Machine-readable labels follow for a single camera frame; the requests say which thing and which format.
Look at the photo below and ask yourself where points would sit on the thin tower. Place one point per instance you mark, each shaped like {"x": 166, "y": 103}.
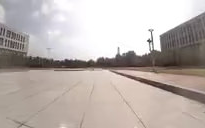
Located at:
{"x": 118, "y": 52}

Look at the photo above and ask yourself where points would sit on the row of trees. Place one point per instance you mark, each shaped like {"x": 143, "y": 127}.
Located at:
{"x": 73, "y": 62}

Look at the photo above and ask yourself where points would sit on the low flat planter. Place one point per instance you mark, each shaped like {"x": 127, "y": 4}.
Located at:
{"x": 70, "y": 70}

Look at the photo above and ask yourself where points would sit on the grey concrete slab plaza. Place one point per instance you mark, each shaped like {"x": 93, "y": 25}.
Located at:
{"x": 90, "y": 100}

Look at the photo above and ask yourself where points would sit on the dark low kerb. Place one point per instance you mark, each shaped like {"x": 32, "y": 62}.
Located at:
{"x": 176, "y": 90}

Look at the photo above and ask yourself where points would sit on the pale paved strip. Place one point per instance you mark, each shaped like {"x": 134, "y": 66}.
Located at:
{"x": 183, "y": 81}

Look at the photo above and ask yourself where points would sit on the large grey building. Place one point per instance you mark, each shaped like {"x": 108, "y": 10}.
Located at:
{"x": 190, "y": 36}

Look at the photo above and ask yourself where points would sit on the grass patch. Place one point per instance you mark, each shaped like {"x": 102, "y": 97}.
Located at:
{"x": 196, "y": 72}

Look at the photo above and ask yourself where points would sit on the white multi-storey building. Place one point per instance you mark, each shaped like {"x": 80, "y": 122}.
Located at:
{"x": 10, "y": 40}

